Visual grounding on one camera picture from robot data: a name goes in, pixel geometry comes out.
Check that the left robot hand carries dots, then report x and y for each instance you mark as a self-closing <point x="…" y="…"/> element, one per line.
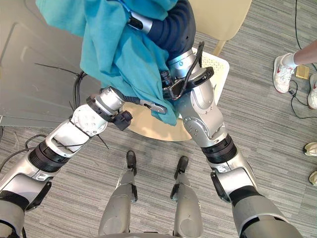
<point x="154" y="107"/>

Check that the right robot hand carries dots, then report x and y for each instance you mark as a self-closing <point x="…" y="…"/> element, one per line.
<point x="173" y="27"/>

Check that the teal cloth garment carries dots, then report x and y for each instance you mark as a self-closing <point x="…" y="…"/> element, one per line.
<point x="116" y="54"/>

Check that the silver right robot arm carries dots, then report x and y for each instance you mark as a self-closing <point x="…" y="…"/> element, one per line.
<point x="208" y="119"/>

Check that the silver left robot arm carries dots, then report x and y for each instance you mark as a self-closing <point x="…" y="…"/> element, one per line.
<point x="62" y="134"/>

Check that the grey washing machine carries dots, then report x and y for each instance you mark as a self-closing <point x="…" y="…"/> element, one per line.
<point x="32" y="81"/>

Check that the beige chair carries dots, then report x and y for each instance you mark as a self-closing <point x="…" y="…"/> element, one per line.
<point x="218" y="17"/>

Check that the silver left robot leg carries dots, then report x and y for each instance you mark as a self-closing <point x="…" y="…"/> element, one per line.
<point x="119" y="203"/>

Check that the silver robot leg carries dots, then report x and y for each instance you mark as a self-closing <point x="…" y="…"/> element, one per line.
<point x="119" y="203"/>
<point x="185" y="210"/>

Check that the silver right robot leg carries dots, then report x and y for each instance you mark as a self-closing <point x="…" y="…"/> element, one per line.
<point x="185" y="210"/>

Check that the white red sneaker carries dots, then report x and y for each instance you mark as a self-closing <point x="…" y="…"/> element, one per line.
<point x="313" y="91"/>
<point x="283" y="74"/>

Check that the person's leg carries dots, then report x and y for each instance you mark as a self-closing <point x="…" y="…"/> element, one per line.
<point x="305" y="53"/>

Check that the small brown box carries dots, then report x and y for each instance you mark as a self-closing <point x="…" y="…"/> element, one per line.
<point x="302" y="72"/>

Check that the pale yellow shoe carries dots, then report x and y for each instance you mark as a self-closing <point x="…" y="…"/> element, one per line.
<point x="311" y="149"/>
<point x="313" y="178"/>

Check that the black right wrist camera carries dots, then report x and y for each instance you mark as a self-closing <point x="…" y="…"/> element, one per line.
<point x="167" y="81"/>

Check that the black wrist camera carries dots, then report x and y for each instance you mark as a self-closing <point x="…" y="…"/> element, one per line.
<point x="123" y="120"/>
<point x="167" y="81"/>

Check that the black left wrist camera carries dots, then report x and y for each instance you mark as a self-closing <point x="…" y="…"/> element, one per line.
<point x="123" y="120"/>

